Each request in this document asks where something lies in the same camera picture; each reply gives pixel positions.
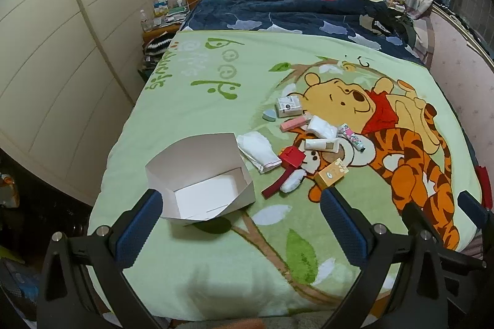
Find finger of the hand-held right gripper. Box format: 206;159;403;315
399;201;430;237
436;191;494;277

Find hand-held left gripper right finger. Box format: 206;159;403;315
320;187;460;329

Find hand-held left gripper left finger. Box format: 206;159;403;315
36;189;165;329

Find yellow box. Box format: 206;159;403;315
313;158;350;189

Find dark red strap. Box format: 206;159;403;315
261;167;298;198

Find white cardboard box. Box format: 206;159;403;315
145;133;256;227

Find white cream tube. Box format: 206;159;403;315
304;138;340;153

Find small red box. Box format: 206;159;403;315
280;146;306;169

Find floral patterned tube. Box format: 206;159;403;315
337;124;365;153

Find pink bar packet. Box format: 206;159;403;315
280;117;309;132

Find white tissue packet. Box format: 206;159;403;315
307;115;340;140

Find green cartoon printed blanket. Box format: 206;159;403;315
87;29;485;322

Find white cloth pouch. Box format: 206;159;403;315
236;131;282;174

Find white box with round print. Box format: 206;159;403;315
275;96;304;118

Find orange and white package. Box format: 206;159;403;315
0;175;21;207

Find striped knitted cloth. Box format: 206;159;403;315
144;32;172;57

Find dark clothes pile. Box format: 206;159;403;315
380;1;419;44

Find cream wardrobe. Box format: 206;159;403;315
0;0;155;206

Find wooden nightstand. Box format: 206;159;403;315
141;22;182;44

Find navy blue patterned blanket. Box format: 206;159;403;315
179;0;425;63

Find boxes on nightstand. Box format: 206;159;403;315
152;0;188;23

